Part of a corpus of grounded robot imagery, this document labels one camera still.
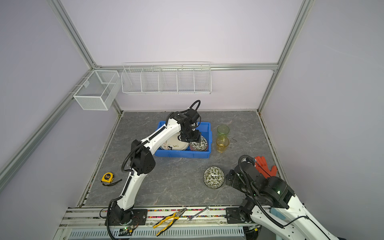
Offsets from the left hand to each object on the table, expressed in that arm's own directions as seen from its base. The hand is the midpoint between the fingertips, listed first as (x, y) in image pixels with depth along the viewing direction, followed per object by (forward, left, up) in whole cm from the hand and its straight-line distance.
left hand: (197, 143), depth 88 cm
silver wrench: (-37, +6, -12) cm, 39 cm away
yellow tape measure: (-14, +52, -9) cm, 55 cm away
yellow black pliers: (-35, +13, -11) cm, 39 cm away
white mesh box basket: (+36, +64, +13) cm, 75 cm away
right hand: (-25, -15, +6) cm, 30 cm away
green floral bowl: (-18, -8, -10) cm, 22 cm away
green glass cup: (+12, -19, -6) cm, 23 cm away
